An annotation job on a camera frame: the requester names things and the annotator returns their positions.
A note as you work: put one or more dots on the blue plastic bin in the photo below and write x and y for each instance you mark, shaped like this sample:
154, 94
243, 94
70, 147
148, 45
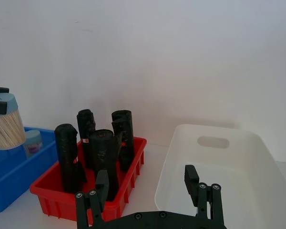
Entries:
7, 176

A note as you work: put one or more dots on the red plastic bin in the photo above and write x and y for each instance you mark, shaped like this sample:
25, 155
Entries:
131, 164

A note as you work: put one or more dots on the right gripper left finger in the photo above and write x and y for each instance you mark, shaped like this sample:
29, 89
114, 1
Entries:
102, 186

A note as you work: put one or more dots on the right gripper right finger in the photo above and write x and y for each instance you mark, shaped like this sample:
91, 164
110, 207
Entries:
192, 183

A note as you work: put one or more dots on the toothpick jar with blue lid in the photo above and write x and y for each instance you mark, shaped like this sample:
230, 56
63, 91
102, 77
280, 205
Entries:
8, 130
33, 144

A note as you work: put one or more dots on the black trash bag roll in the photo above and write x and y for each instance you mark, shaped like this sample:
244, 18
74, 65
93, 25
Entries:
103, 155
66, 155
85, 128
126, 143

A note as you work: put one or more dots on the white plastic bin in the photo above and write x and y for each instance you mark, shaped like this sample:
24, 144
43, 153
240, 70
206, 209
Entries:
248, 171

